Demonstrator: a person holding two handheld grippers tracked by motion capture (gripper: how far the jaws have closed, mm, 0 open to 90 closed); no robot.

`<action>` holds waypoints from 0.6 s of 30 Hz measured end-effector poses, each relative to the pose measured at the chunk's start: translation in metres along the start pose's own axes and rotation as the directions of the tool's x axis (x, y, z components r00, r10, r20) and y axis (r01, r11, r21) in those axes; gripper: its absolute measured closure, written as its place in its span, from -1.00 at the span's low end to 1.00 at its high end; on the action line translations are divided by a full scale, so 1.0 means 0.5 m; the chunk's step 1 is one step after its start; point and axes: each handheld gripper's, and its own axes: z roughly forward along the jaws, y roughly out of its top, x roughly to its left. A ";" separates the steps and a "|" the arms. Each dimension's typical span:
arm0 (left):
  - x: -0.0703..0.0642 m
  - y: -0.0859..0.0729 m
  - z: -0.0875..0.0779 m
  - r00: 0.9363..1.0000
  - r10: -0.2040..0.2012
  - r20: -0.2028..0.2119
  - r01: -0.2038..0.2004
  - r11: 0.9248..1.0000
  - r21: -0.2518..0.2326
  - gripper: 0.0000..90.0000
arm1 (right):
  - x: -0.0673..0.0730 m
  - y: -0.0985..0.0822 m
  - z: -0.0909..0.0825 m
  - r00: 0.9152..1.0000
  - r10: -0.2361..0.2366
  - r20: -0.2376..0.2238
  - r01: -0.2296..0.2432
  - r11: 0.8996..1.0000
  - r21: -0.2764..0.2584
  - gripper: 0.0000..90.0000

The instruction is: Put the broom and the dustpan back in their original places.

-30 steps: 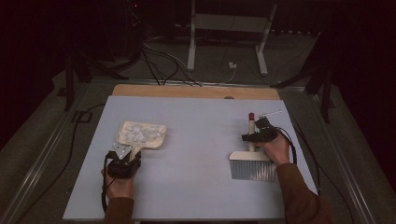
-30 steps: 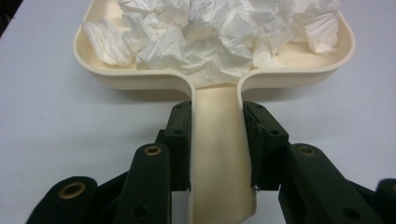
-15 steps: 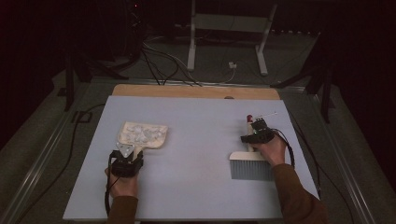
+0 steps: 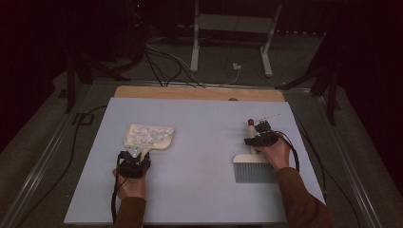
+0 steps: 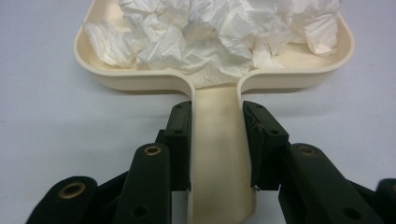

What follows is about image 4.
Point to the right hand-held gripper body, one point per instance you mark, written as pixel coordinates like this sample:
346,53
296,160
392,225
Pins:
268,137

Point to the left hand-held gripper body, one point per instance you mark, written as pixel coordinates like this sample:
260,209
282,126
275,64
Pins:
134,167

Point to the cream plastic dustpan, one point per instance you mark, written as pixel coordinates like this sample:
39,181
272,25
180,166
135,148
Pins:
158,148

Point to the pile of paper scraps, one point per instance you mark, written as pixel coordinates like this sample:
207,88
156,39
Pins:
149,136

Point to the cream hand brush grey bristles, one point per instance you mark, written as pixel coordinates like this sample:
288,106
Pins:
253,172

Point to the person's left hand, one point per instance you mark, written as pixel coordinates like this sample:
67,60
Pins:
133,186

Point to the person's right hand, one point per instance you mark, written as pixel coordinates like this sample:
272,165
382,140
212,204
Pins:
278,155

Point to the pale blue table mat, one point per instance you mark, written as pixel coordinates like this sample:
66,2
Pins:
190,196

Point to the black stand legs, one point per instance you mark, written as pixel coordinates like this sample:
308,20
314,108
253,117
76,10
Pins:
332,98
70,88

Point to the white plug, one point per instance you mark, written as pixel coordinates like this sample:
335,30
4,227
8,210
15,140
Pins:
236,66

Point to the grey metal stand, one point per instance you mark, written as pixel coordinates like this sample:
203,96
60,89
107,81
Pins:
194,47

